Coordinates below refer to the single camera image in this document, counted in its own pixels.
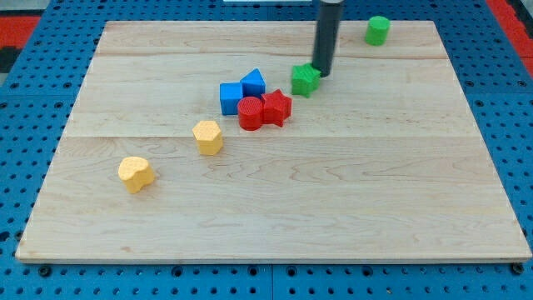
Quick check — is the blue triangle block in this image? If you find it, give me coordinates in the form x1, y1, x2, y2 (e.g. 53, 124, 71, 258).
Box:
240, 68, 266, 98

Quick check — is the green star block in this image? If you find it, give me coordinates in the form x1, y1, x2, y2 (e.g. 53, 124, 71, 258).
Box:
291, 63, 321, 98

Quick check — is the red cylinder block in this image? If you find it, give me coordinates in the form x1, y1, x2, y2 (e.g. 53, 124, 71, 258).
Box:
237, 97, 263, 131

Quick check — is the green cylinder block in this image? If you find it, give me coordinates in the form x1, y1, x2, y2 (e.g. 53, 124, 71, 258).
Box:
365, 16, 391, 46

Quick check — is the red star block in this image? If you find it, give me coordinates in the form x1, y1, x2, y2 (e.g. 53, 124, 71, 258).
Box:
262, 89, 292, 127

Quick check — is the blue cube block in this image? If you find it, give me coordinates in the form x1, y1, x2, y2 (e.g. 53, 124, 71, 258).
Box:
219, 82, 243, 116

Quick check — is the yellow hexagon block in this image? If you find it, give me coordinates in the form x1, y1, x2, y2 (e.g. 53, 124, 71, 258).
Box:
192, 120, 223, 155

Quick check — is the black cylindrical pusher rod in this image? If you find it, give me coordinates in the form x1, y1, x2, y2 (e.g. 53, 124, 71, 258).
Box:
311, 0, 345, 78

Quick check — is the yellow heart block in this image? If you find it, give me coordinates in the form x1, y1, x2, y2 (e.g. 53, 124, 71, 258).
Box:
117, 157, 156, 193

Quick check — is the light wooden board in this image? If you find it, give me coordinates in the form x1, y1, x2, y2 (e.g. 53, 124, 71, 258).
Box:
16, 21, 531, 264

